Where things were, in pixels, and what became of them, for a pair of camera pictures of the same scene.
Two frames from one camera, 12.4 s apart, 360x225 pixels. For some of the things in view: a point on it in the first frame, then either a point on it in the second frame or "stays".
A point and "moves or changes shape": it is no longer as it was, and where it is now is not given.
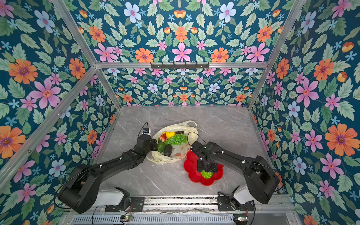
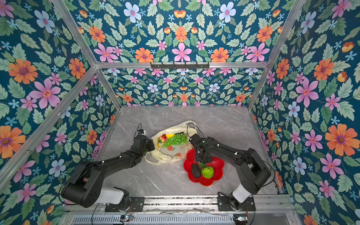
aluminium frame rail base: x=194 y=211 stays
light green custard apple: x=206 y=174 stays
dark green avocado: x=161 y=146 moves or changes shape
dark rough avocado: x=167 y=150 -> x=196 y=171
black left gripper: x=153 y=143 stays
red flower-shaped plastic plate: x=190 y=164 stays
